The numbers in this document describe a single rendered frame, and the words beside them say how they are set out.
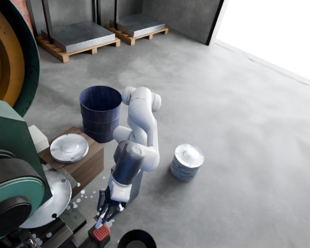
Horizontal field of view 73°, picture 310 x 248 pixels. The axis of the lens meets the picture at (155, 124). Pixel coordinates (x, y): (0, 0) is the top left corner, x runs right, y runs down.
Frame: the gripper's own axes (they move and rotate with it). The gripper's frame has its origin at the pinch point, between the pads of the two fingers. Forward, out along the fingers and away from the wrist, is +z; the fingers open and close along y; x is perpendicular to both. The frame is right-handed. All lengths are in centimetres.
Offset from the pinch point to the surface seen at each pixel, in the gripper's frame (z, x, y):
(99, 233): 11.1, -3.5, 0.0
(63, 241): 21.4, 5.2, 10.1
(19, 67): -38, 9, 66
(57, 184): 9.2, -2.3, 32.9
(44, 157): 43, -33, 87
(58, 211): 12.1, 3.9, 20.2
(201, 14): -150, -406, 205
